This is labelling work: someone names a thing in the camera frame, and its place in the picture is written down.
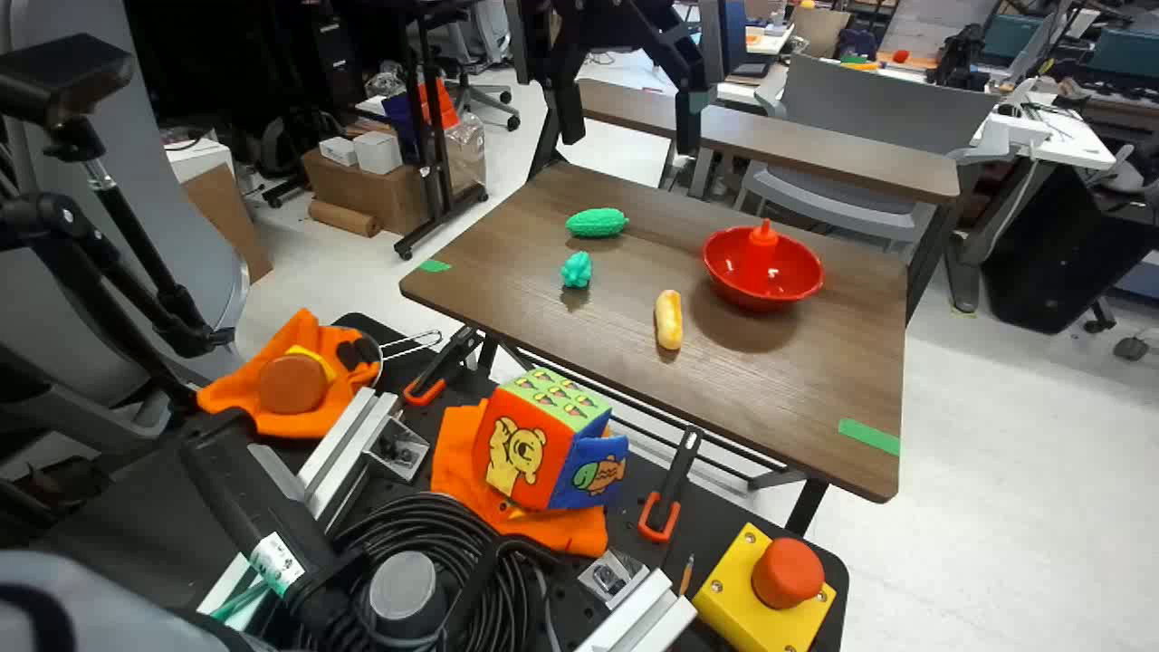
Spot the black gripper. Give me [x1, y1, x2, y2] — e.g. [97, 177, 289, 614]
[514, 0, 729, 153]

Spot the yellow oblong plush toy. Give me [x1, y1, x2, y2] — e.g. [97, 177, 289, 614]
[650, 286, 688, 356]

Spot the green oval plush toy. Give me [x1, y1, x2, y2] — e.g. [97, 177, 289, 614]
[563, 204, 633, 241]

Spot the black metal stand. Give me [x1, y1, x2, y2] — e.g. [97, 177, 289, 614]
[389, 0, 491, 265]

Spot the small green block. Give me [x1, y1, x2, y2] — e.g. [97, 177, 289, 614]
[556, 248, 597, 293]

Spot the brown wooden bench table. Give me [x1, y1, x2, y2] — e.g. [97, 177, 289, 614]
[574, 77, 964, 206]

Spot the red bowl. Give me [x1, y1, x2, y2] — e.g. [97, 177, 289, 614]
[698, 218, 829, 316]

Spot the white small box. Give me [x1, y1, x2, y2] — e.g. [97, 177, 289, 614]
[315, 123, 406, 180]

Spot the grey chair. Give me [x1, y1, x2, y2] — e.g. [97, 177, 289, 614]
[731, 52, 1000, 248]

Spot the large open cardboard box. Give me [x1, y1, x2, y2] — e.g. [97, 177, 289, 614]
[298, 112, 491, 239]

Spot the orange black clamp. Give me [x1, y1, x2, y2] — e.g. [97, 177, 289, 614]
[633, 428, 705, 548]
[400, 322, 481, 410]

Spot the colourful soft cube toy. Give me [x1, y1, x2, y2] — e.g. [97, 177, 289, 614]
[467, 367, 633, 516]

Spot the flat cardboard panel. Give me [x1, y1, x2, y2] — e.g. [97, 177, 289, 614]
[176, 159, 275, 286]

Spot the plain orange cloth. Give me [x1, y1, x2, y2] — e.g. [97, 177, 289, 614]
[426, 403, 616, 562]

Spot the black white tag card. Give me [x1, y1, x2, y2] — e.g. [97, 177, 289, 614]
[365, 419, 432, 481]
[574, 550, 650, 611]

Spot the white desk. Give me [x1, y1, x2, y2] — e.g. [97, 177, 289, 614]
[964, 97, 1121, 174]

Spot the black bag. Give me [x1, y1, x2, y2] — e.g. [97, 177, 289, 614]
[979, 161, 1156, 337]

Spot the orange cloth with dark patch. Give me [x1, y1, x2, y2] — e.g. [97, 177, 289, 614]
[194, 309, 385, 440]

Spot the red emergency stop button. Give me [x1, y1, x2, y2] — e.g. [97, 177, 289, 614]
[746, 536, 829, 611]

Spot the yellow box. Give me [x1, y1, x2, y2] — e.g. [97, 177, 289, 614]
[691, 521, 841, 652]

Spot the grey round knob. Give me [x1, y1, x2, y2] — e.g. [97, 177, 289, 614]
[363, 548, 444, 644]

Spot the green white connector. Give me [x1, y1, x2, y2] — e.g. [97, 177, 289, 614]
[241, 529, 307, 599]

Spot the aluminium extrusion rail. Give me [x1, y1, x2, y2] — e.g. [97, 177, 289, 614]
[294, 382, 400, 496]
[574, 565, 698, 652]

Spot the black coiled cable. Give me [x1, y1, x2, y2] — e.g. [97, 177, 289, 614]
[271, 490, 560, 652]

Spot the black camera on tripod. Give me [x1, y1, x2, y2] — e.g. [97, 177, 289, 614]
[0, 30, 229, 367]

